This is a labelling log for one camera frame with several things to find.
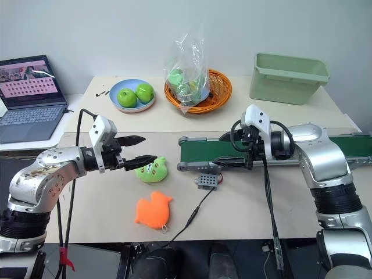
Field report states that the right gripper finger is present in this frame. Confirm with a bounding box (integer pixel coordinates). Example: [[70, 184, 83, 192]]
[[219, 130, 242, 144], [216, 156, 251, 169]]

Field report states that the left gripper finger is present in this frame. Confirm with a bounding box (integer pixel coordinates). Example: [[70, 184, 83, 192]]
[[117, 135, 146, 147], [123, 155, 159, 172]]

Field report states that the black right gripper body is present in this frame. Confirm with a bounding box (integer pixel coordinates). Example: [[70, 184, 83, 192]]
[[239, 124, 264, 171]]

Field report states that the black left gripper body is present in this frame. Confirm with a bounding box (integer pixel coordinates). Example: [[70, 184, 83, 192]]
[[101, 138, 126, 171]]

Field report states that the green conveyor belt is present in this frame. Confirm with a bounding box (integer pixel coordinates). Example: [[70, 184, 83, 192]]
[[177, 132, 372, 173]]

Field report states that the green plush toy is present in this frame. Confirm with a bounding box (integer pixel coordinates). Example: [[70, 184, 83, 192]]
[[135, 156, 171, 184]]

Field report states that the light blue plate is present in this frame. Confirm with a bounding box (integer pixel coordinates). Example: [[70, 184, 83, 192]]
[[109, 78, 158, 113]]

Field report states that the grey perforated controller box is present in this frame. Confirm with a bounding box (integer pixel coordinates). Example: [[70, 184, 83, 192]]
[[194, 174, 219, 191]]

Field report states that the green apple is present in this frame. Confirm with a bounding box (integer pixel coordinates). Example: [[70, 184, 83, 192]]
[[116, 88, 138, 108], [135, 83, 155, 103]]

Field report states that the orange plush toy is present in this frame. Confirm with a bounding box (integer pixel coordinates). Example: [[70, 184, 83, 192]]
[[133, 190, 174, 234]]

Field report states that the orange wicker basket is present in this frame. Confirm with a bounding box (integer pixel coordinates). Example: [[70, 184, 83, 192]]
[[163, 68, 233, 115]]

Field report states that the pale green plastic bin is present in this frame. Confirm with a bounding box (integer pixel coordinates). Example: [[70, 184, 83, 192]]
[[249, 52, 331, 106]]

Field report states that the green toy fruit in bag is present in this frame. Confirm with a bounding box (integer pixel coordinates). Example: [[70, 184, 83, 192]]
[[167, 67, 184, 85]]

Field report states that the grey laptop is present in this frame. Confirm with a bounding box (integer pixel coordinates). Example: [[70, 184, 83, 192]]
[[0, 54, 70, 145]]

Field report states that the clear plastic bag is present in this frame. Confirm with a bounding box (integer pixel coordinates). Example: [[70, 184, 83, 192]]
[[163, 24, 211, 115]]

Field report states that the dark rounded shape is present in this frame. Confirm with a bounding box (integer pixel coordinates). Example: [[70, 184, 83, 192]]
[[208, 242, 239, 279]]

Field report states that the black flat panel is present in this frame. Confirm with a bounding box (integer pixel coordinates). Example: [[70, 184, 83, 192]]
[[39, 242, 123, 279]]

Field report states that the red tape flag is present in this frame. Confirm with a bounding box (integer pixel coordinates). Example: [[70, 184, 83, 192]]
[[59, 246, 77, 273]]

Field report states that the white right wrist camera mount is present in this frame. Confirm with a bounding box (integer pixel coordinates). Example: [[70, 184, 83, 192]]
[[240, 104, 273, 152]]

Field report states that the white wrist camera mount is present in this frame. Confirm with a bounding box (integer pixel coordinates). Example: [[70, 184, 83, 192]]
[[240, 104, 273, 152], [88, 115, 119, 174]]

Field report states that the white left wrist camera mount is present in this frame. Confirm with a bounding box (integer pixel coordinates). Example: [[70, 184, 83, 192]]
[[88, 115, 119, 174]]

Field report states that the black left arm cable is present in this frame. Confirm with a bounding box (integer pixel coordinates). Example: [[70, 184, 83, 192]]
[[56, 108, 98, 279]]

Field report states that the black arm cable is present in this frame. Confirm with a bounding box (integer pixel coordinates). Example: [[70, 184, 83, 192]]
[[231, 119, 294, 273], [56, 108, 98, 279]]

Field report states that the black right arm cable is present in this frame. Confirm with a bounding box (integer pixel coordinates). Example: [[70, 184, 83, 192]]
[[231, 119, 294, 273]]

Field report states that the black power cable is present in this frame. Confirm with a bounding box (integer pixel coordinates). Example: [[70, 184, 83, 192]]
[[162, 187, 217, 248]]

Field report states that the small grey plug with cord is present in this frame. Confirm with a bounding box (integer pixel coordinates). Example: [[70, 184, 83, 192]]
[[262, 241, 273, 274]]

